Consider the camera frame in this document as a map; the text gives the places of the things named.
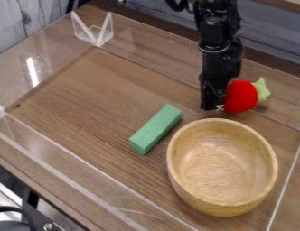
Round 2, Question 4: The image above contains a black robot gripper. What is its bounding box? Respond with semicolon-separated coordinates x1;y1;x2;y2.
195;0;244;110

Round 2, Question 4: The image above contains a light wooden bowl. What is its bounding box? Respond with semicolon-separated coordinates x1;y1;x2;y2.
168;118;280;217

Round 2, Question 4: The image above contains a clear acrylic corner bracket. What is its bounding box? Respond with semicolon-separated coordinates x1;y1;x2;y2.
70;12;114;47

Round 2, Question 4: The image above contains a black metal table bracket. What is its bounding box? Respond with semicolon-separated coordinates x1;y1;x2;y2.
22;189;66;231

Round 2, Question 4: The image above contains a clear acrylic tray wall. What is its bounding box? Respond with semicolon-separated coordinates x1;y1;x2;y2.
0;5;300;231

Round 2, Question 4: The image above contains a black cable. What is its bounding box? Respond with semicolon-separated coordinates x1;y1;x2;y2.
0;206;37;231

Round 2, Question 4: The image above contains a green rectangular block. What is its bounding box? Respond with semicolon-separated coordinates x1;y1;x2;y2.
129;105;183;154

